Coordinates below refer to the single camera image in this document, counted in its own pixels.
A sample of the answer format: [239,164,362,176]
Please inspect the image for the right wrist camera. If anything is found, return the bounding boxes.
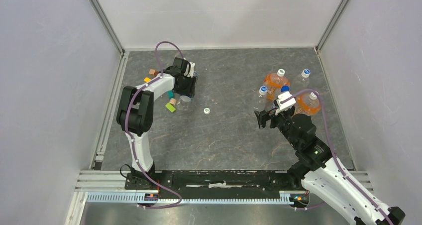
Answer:
[274,91,296,115]

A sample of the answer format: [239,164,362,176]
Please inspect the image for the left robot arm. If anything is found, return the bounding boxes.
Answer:
[116,57,198,189]

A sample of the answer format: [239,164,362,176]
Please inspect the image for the green block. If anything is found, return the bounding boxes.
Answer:
[165,103,176,113]

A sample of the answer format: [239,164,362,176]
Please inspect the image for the teal block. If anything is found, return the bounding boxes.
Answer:
[167,91,175,99]

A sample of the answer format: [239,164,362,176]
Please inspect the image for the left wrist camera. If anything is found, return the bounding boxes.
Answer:
[184,62,196,78]

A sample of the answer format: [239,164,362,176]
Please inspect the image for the tan wooden block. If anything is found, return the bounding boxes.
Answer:
[149,69,159,77]

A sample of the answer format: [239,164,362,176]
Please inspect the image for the clear plastic bottle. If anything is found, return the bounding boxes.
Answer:
[253,89,267,112]

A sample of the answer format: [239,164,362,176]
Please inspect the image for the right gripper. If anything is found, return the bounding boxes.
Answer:
[254,105,299,148]

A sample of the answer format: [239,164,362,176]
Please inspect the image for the white cable tray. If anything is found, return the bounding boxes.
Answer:
[86,192,309,206]

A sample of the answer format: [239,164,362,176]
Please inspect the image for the tan cylinder block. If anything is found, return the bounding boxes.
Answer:
[169,98,177,106]

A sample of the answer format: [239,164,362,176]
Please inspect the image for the blue label bottle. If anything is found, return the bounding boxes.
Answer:
[176,71,198,112]

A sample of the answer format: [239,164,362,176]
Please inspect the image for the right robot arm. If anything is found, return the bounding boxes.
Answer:
[254,109,406,225]

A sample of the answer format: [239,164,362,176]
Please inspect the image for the blue cap pepsi bottle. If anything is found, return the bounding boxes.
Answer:
[274,85,290,100]

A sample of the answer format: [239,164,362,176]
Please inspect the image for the orange bottle right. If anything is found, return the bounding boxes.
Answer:
[294,92,321,116]

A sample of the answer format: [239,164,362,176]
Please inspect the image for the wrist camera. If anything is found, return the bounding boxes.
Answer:
[184,62,196,78]
[274,91,296,115]

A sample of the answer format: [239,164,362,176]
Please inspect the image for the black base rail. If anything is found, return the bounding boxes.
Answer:
[123,170,305,199]

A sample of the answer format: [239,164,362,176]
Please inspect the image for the orange bottle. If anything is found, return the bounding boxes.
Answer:
[263,69,290,101]
[294,92,321,116]

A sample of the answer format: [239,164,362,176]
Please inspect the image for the clear bottle white cap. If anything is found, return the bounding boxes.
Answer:
[290,69,311,95]

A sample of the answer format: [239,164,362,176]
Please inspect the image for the orange bottle left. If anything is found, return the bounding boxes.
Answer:
[263,69,290,101]

